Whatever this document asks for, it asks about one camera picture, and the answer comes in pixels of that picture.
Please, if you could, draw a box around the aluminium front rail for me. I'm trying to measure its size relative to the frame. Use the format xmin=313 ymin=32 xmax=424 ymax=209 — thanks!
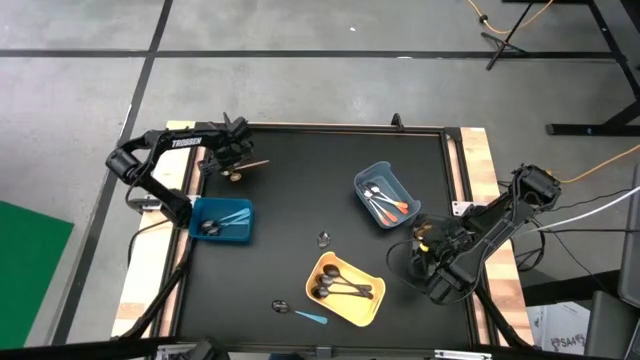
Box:
xmin=154 ymin=342 xmax=494 ymax=360

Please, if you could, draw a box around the yellow extension cable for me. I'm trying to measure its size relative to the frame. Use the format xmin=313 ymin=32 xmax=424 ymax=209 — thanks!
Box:
xmin=557 ymin=143 xmax=640 ymax=185
xmin=466 ymin=0 xmax=555 ymax=36

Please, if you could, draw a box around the black metal table frame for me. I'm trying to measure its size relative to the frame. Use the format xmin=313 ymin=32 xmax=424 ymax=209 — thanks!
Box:
xmin=152 ymin=119 xmax=504 ymax=354

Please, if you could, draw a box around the green floor mat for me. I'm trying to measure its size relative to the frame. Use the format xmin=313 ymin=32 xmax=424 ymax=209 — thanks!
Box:
xmin=0 ymin=199 xmax=75 ymax=351

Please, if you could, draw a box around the white cardboard box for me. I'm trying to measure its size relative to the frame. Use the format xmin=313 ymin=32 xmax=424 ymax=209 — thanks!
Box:
xmin=525 ymin=301 xmax=592 ymax=357

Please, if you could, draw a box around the black power cable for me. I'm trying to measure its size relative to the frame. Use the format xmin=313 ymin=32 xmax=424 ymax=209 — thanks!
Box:
xmin=537 ymin=227 xmax=640 ymax=235

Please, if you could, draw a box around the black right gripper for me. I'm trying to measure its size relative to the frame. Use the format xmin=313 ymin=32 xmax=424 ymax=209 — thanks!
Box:
xmin=408 ymin=213 xmax=476 ymax=269

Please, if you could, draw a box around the dark blue plastic bin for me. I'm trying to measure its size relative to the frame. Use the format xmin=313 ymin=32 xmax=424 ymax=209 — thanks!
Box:
xmin=188 ymin=196 xmax=256 ymax=245

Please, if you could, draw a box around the black tripod stand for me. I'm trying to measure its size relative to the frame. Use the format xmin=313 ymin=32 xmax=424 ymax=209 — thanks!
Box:
xmin=479 ymin=0 xmax=537 ymax=72

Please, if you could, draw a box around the yellow plastic bin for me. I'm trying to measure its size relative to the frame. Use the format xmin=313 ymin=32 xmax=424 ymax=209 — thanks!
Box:
xmin=304 ymin=250 xmax=387 ymax=328

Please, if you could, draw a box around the black flat floor bar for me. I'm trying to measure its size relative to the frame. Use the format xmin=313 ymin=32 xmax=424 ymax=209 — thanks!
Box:
xmin=520 ymin=268 xmax=622 ymax=308

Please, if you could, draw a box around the black plastic bin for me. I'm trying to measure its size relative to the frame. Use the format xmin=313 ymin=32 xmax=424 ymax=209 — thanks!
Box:
xmin=407 ymin=214 xmax=469 ymax=289

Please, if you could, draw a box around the black stand with foot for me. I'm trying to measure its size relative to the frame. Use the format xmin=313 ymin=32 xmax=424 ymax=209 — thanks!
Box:
xmin=544 ymin=0 xmax=640 ymax=137

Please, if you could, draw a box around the black table mat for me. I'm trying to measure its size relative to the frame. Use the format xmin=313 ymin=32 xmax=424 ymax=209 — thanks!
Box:
xmin=179 ymin=130 xmax=471 ymax=346

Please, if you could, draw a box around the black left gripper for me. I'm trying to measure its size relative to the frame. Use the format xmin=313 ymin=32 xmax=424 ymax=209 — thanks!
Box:
xmin=198 ymin=116 xmax=257 ymax=175

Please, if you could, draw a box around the grey panel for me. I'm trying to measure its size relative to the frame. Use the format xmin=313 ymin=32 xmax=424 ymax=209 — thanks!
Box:
xmin=616 ymin=164 xmax=640 ymax=309

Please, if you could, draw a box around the black overhead beam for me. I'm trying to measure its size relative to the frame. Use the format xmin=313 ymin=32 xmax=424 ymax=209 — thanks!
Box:
xmin=0 ymin=337 xmax=176 ymax=360

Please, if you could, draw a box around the white cable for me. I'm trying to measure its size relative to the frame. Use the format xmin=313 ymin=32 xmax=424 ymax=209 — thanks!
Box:
xmin=523 ymin=184 xmax=640 ymax=234

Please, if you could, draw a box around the light blue plastic bin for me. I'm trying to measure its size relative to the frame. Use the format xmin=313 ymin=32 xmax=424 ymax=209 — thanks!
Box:
xmin=352 ymin=160 xmax=422 ymax=230

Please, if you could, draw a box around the dark grey box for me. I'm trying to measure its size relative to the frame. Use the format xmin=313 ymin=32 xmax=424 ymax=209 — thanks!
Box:
xmin=582 ymin=291 xmax=640 ymax=360

